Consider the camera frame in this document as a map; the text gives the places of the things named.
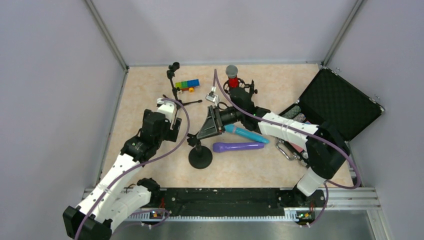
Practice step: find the teal toy microphone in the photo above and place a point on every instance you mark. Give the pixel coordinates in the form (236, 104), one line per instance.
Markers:
(231, 128)

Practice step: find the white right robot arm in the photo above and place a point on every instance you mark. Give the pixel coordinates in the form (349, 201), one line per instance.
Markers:
(326, 149)

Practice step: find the black poker chip case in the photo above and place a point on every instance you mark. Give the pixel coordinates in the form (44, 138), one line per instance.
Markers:
(329, 98)

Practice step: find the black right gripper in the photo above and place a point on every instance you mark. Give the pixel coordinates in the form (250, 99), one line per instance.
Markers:
(215, 119)

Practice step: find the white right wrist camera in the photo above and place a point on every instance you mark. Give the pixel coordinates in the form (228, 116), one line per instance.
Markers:
(213, 97)

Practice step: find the black round-base mic stand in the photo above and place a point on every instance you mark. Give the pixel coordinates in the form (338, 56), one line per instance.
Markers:
(200, 156)

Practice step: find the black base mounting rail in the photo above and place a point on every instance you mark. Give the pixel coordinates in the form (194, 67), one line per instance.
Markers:
(233, 202)

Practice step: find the black tripod mic stand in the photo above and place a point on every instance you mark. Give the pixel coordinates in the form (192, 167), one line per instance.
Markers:
(170, 75)

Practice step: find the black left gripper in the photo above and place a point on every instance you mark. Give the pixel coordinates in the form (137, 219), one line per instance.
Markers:
(175, 127)

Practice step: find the purple toy microphone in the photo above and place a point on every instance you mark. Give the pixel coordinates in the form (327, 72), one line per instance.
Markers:
(220, 147)

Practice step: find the colourful toy brick block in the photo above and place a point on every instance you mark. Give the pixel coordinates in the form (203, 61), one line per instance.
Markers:
(187, 85)

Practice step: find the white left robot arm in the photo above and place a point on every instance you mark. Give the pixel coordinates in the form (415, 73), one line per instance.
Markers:
(98, 215)

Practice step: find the red glitter microphone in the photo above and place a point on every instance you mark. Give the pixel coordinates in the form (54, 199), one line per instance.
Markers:
(232, 74)

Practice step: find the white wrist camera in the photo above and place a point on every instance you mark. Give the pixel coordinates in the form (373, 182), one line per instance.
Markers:
(213, 97)
(167, 107)

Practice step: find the black shock-mount tripod stand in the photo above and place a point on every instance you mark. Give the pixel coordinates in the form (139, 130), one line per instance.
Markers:
(248, 87)

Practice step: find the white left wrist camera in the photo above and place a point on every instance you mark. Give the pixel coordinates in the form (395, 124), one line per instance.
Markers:
(167, 107)

